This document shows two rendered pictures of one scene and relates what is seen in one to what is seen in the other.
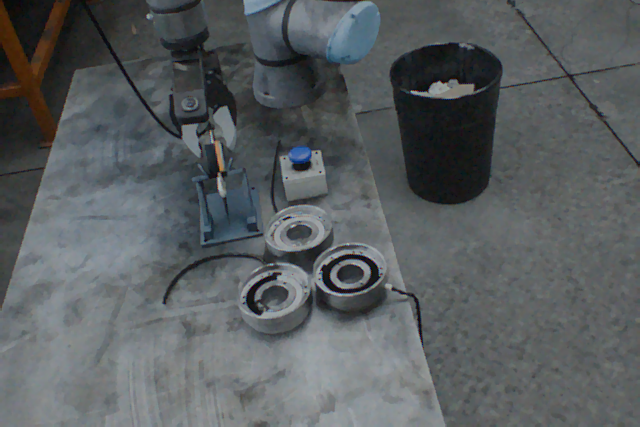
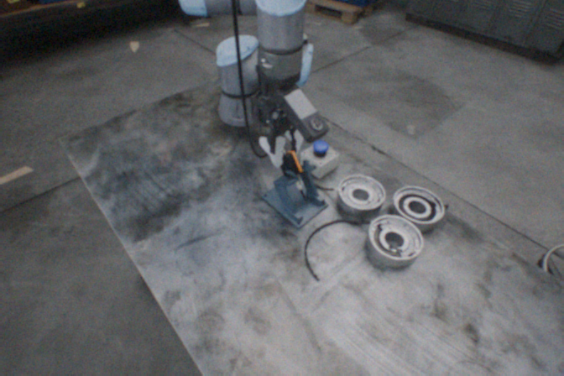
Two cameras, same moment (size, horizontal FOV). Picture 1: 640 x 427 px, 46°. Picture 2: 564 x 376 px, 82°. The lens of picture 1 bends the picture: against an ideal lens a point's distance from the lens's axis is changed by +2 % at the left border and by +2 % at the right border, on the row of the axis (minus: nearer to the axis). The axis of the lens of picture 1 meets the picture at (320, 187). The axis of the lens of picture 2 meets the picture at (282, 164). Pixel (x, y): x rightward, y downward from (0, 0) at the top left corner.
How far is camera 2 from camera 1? 0.80 m
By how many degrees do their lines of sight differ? 31
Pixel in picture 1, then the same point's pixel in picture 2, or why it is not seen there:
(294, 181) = (326, 164)
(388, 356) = (476, 245)
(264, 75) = (237, 106)
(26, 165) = not seen: outside the picture
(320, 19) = not seen: hidden behind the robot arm
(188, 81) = (304, 107)
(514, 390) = not seen: hidden behind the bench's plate
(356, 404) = (495, 282)
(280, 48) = (250, 85)
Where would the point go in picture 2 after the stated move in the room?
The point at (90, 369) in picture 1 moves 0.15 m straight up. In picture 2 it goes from (321, 358) to (330, 321)
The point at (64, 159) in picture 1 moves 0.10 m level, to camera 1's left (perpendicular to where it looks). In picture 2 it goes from (118, 206) to (72, 230)
